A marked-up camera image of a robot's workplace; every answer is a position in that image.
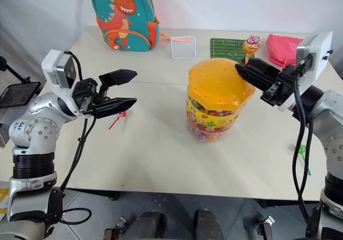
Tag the black screen panel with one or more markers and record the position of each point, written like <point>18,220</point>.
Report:
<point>18,92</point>

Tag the grey metal plate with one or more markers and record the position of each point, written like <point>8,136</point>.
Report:
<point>4,127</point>

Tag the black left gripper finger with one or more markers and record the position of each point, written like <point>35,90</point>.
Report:
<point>115,106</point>
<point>120,76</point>

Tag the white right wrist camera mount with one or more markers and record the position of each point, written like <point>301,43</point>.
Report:
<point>321,47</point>

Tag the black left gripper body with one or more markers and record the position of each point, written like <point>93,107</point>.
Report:
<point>85,92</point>

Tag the pink cloth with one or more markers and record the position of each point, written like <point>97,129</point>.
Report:
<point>281,47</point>

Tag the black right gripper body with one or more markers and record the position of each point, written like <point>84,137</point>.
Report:
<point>281,87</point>

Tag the dark rounded shape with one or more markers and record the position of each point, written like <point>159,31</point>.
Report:
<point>207,224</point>
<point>147,225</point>

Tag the red lollipop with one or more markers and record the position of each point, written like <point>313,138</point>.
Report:
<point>122,114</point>

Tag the dark table frame bar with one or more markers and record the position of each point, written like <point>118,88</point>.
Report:
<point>284,203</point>

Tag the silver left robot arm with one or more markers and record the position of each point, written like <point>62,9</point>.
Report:
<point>40,133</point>

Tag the candy jar with orange lid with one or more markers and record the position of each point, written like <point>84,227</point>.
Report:
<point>214,90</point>

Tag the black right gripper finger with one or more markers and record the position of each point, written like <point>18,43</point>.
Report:
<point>254,76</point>
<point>264,66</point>

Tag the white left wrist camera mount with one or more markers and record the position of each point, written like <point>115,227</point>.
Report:
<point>49,66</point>

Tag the green lollipop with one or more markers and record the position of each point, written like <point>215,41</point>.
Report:
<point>302,150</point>

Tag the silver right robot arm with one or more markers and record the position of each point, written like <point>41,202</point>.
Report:
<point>332,108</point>

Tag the clear square plastic box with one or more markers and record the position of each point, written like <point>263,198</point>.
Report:
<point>183,49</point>

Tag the orange pink lollipop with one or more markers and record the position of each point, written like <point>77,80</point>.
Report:
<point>252,45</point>

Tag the green soccer field mat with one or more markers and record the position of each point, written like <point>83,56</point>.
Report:
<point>225,49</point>

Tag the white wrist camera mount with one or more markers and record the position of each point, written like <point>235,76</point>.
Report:
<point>321,47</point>
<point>49,66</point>

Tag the teal dinosaur backpack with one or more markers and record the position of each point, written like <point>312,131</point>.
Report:
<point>134,23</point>

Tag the small metal bracket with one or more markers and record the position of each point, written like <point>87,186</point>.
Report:
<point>116,228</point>
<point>265,225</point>

